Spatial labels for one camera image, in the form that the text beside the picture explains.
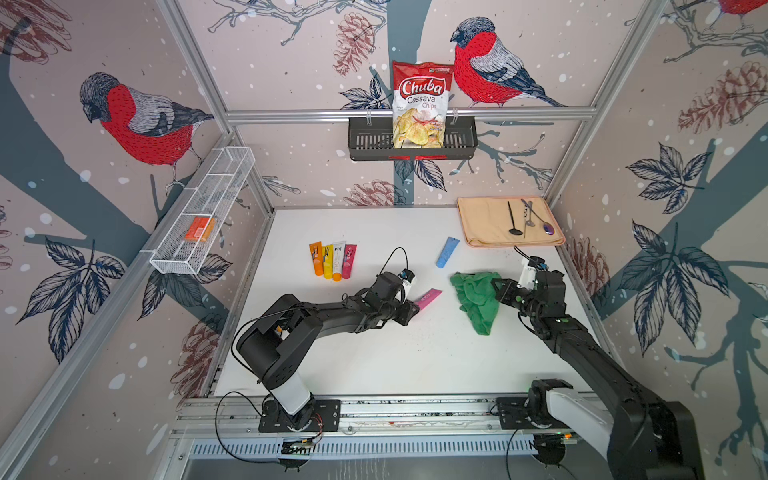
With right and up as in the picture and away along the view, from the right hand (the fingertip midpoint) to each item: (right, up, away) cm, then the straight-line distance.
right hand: (492, 278), depth 86 cm
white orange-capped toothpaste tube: (-49, +6, +20) cm, 53 cm away
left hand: (-21, -8, +3) cm, 23 cm away
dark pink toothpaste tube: (-45, +3, +17) cm, 48 cm away
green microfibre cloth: (-4, -6, +1) cm, 7 cm away
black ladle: (+18, +14, +28) cm, 36 cm away
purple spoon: (+32, +15, +28) cm, 45 cm away
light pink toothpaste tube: (-19, -8, +6) cm, 21 cm away
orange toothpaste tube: (-57, +7, +21) cm, 62 cm away
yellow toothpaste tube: (-52, +3, +17) cm, 55 cm away
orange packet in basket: (-77, +15, -15) cm, 80 cm away
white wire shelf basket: (-83, +25, -2) cm, 86 cm away
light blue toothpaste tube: (-9, +6, +20) cm, 23 cm away
